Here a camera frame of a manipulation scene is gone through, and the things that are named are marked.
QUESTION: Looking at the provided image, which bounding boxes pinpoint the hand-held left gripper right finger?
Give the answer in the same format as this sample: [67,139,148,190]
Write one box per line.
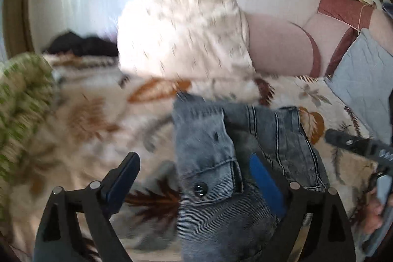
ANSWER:
[249,154,357,262]

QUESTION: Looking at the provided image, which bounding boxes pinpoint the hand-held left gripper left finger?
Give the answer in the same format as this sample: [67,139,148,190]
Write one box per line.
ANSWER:
[33,152,141,262]

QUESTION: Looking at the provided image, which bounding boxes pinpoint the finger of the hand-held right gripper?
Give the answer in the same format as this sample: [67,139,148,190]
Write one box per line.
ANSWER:
[325,128,381,158]

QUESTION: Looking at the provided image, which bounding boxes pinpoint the grey denim pants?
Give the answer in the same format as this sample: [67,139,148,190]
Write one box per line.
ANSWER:
[171,93,330,262]

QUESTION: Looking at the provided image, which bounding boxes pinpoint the person's right hand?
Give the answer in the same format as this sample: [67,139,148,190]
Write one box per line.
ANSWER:
[362,188,384,235]

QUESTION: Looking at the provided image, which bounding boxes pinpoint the light blue quilted cloth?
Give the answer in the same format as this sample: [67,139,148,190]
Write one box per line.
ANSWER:
[325,28,393,144]

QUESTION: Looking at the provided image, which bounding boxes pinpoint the cream leaf-print blanket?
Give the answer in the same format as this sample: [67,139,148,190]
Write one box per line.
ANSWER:
[0,53,393,262]

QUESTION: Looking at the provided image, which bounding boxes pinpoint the pink and brown cushion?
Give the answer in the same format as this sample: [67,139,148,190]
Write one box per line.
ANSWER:
[246,0,378,79]

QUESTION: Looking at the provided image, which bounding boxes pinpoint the green patterned cloth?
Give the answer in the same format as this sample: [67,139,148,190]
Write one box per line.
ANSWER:
[0,53,59,226]

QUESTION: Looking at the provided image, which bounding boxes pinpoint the black cloth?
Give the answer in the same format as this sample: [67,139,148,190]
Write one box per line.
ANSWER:
[41,31,119,57]

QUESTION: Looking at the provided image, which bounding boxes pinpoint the white leaf-sprig pillow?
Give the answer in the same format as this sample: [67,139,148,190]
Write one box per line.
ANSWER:
[117,0,257,80]

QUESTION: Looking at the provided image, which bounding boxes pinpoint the thin beige string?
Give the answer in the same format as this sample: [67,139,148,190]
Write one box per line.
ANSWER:
[357,3,368,35]

